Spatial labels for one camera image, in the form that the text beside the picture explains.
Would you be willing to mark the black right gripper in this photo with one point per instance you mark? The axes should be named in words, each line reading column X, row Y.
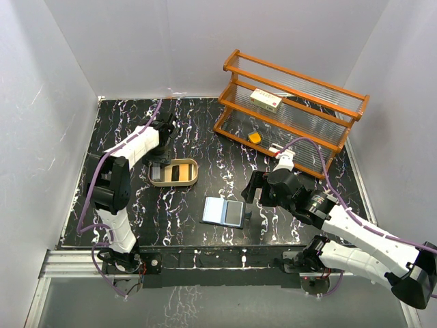
column 256, row 182

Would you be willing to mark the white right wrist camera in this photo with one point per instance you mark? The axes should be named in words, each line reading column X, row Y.
column 285, row 160

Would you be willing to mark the stack of credit cards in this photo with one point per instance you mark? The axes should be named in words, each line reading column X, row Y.
column 156, row 172

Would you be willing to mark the white red small box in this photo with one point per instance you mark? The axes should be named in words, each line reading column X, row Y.
column 265, row 100

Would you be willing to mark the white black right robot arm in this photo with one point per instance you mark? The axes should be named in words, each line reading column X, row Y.
column 407, row 269

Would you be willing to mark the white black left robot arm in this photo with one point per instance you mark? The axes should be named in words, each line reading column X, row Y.
column 109, row 186

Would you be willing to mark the black credit card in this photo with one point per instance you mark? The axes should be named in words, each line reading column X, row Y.
column 234, row 213

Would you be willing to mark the white black small device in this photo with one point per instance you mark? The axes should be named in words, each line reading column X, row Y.
column 274, row 148

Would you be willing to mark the small orange yellow block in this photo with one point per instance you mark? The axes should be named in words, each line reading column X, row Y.
column 254, row 138

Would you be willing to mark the orange wooden shelf rack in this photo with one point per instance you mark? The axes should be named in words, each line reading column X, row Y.
column 315, row 115

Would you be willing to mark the black blue card holder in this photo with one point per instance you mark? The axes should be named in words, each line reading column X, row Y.
column 214, row 212

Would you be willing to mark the beige oval plastic tray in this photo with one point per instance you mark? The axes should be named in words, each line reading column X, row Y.
column 188, row 175

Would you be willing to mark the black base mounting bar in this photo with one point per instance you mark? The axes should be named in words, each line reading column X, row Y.
column 250, row 265

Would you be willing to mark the black card in tray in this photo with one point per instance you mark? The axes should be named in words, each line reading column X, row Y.
column 175, row 173

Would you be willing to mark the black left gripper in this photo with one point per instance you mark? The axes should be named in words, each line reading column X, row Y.
column 162, row 159

